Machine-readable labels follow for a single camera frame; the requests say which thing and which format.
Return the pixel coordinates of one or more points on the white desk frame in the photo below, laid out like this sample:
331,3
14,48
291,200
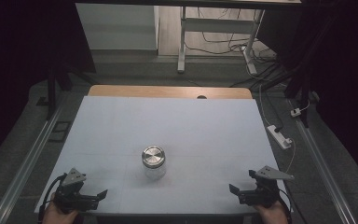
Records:
217,25

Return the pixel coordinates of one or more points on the clear glass jar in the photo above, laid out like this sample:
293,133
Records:
154,172

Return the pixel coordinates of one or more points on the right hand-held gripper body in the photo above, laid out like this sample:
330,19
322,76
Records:
261,196

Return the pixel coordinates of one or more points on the dark curtain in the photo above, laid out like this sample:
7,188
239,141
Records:
15,62
348,77

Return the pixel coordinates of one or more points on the white table cover sheet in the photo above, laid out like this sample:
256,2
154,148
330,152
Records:
199,124

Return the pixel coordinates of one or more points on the white power strip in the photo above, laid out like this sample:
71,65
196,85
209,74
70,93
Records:
276,134

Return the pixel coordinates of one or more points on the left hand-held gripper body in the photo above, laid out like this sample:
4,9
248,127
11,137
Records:
74,199

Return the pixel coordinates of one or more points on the small white adapter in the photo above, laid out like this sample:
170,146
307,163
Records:
296,112

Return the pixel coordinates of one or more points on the person's right hand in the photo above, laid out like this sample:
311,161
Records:
273,214

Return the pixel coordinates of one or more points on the metal floor rail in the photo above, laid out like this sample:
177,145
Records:
24,168
320,161

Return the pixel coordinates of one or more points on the round silver metal lid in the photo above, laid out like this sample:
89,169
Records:
153,155

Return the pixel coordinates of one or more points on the black metal stand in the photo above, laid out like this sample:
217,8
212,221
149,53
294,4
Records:
304,93
51,93

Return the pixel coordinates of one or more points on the black rectangular floor frame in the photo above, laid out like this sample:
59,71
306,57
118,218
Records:
53,135

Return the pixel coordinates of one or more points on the person's left hand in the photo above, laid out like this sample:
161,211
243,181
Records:
56,216

